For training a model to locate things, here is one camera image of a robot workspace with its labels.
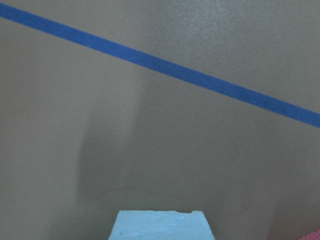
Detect light blue foam block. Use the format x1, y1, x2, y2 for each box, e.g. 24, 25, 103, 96
108, 210, 215, 240

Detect magenta foam block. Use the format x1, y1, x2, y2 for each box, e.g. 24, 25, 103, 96
299, 229, 320, 240

